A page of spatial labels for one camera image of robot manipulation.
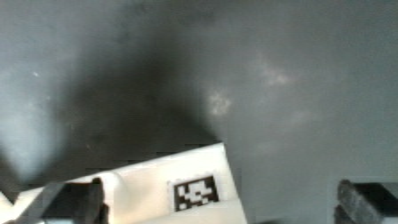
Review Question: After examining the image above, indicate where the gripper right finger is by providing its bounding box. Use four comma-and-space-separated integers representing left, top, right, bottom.
334, 180, 398, 224

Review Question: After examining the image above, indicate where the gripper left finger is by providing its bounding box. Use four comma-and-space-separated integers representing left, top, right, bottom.
14, 178, 109, 224

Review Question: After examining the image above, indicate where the white drawer tray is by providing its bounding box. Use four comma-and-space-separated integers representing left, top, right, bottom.
0, 144, 247, 224

